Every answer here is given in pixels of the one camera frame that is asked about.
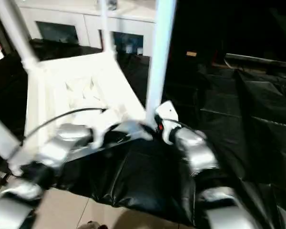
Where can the white plastic table top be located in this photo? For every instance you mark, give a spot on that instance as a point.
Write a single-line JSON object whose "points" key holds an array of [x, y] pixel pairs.
{"points": [[76, 81]]}

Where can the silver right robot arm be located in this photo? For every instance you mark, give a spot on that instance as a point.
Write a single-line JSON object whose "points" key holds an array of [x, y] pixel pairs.
{"points": [[195, 152]]}

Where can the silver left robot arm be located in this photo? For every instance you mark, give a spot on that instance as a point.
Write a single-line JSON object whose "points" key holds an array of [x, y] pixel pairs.
{"points": [[57, 148]]}

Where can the black plastic mat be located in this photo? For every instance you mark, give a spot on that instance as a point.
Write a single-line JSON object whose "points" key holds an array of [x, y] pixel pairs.
{"points": [[229, 119]]}

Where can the small yellow label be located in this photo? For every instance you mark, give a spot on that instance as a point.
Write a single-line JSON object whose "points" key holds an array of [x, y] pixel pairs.
{"points": [[191, 54]]}

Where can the white cabinet with glass doors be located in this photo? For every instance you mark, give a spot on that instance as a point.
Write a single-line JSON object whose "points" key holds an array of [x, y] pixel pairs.
{"points": [[76, 19]]}

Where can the dark object on cabinet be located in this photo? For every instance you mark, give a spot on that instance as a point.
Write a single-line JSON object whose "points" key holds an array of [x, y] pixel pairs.
{"points": [[112, 4]]}

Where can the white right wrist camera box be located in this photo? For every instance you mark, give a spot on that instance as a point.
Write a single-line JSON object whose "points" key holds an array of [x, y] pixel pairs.
{"points": [[167, 117]]}

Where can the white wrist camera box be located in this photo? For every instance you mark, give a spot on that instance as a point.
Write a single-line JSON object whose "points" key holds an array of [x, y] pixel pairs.
{"points": [[102, 129], [167, 117]]}

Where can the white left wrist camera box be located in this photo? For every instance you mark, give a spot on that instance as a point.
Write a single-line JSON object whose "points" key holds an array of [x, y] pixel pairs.
{"points": [[102, 129]]}

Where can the black horizontal rail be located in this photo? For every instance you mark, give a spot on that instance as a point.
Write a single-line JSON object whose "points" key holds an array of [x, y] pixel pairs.
{"points": [[257, 59]]}

